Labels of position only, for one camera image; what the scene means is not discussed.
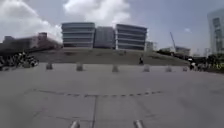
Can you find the brownish grass embankment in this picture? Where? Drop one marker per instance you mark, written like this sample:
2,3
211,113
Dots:
100,56

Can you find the grey concrete pavement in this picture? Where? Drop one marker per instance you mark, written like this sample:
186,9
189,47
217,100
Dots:
110,83

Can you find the person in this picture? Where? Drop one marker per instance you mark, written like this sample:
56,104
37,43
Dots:
141,60

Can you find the row of concrete bollards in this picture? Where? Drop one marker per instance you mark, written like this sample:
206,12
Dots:
79,67

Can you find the dark glass striped building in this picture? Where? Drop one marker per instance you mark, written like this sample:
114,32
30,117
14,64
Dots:
78,35

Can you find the robot's own part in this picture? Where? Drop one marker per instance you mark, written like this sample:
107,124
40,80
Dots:
75,124
138,124

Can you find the construction crane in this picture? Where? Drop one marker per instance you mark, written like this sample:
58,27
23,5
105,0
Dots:
173,40

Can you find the low dark building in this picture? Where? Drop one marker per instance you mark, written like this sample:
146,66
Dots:
33,41

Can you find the group of people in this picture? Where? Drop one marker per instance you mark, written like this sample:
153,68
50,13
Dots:
195,65

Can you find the green bushes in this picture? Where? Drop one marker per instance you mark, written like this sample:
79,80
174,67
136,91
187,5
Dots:
215,61

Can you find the tall pale building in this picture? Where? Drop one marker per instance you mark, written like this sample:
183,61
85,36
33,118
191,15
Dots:
216,31

